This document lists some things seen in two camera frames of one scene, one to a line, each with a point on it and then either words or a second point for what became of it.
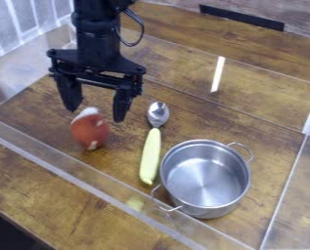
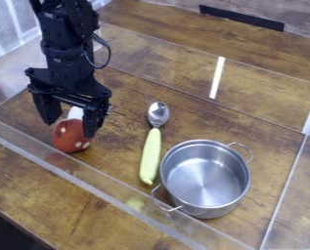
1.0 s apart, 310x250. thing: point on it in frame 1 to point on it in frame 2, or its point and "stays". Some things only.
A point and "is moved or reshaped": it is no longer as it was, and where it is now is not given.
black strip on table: x=275 y=24 stays
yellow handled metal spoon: x=158 y=114 stays
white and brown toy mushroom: x=91 y=128 is moved or reshaped
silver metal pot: x=205 y=178 stays
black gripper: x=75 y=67 to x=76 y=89
